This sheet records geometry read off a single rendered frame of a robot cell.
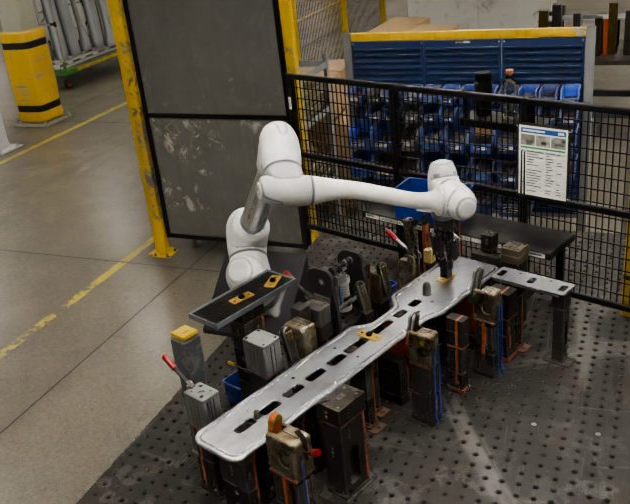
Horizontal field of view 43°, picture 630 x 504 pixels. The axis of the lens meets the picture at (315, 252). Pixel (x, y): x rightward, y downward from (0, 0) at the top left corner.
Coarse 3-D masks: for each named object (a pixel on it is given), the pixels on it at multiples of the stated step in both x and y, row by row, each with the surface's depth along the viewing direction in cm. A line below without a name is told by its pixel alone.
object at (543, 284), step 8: (496, 272) 301; (512, 272) 300; (520, 272) 299; (496, 280) 297; (504, 280) 295; (512, 280) 294; (520, 280) 293; (536, 280) 292; (544, 280) 292; (552, 280) 291; (528, 288) 289; (536, 288) 287; (544, 288) 286; (552, 288) 286; (568, 288) 285
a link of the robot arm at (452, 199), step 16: (320, 192) 271; (336, 192) 273; (352, 192) 273; (368, 192) 272; (384, 192) 270; (400, 192) 268; (416, 192) 268; (432, 192) 267; (448, 192) 265; (464, 192) 263; (416, 208) 268; (432, 208) 267; (448, 208) 264; (464, 208) 262
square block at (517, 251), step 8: (504, 248) 306; (512, 248) 304; (520, 248) 304; (504, 256) 307; (512, 256) 304; (520, 256) 304; (504, 264) 309; (512, 264) 306; (520, 264) 306; (504, 272) 310
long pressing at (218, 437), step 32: (416, 288) 296; (448, 288) 293; (384, 320) 277; (320, 352) 262; (352, 352) 260; (384, 352) 260; (288, 384) 247; (320, 384) 246; (224, 416) 235; (288, 416) 233; (224, 448) 222; (256, 448) 222
